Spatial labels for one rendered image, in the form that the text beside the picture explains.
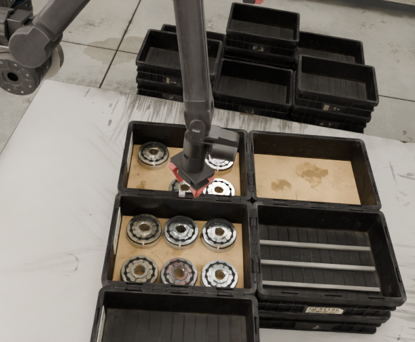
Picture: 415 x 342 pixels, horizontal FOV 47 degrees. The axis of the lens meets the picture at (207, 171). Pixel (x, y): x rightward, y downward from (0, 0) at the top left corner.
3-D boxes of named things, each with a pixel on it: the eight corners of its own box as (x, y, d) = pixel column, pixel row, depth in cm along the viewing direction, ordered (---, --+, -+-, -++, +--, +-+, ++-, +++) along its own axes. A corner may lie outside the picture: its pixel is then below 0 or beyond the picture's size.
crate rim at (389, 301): (255, 298, 124) (257, 294, 122) (250, 205, 144) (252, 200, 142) (405, 307, 127) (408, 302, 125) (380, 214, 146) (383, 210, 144)
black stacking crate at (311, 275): (250, 313, 132) (257, 294, 123) (246, 223, 151) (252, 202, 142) (390, 321, 134) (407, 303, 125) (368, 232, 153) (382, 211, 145)
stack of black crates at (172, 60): (136, 127, 267) (134, 62, 233) (148, 93, 286) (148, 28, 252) (206, 140, 266) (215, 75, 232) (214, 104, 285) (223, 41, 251)
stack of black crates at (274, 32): (216, 93, 292) (225, 30, 258) (222, 64, 312) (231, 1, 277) (281, 104, 291) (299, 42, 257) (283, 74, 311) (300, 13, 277)
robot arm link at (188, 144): (187, 122, 112) (183, 139, 108) (216, 127, 112) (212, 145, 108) (185, 142, 117) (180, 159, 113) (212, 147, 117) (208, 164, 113)
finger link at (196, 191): (193, 178, 129) (197, 155, 122) (212, 195, 126) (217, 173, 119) (174, 191, 125) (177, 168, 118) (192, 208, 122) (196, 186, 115)
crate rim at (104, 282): (100, 289, 122) (99, 285, 120) (116, 195, 141) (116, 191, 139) (255, 298, 124) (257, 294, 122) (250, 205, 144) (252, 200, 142)
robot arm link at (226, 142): (196, 98, 110) (190, 119, 104) (245, 107, 110) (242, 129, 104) (190, 139, 118) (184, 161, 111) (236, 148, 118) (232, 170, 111)
